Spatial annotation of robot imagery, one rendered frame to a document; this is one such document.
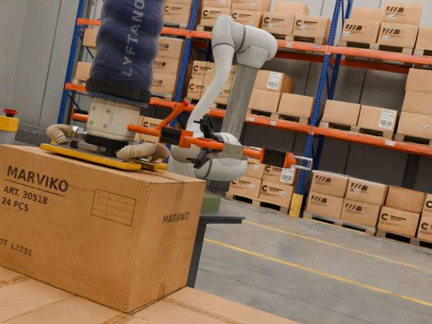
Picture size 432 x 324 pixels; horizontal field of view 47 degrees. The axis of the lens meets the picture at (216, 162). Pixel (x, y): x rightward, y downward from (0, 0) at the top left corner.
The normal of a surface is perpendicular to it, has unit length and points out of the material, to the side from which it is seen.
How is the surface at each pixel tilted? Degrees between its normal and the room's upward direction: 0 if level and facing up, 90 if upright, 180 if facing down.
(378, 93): 90
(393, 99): 90
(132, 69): 75
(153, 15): 83
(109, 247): 90
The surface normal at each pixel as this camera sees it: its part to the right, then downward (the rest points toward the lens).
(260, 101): -0.39, -0.04
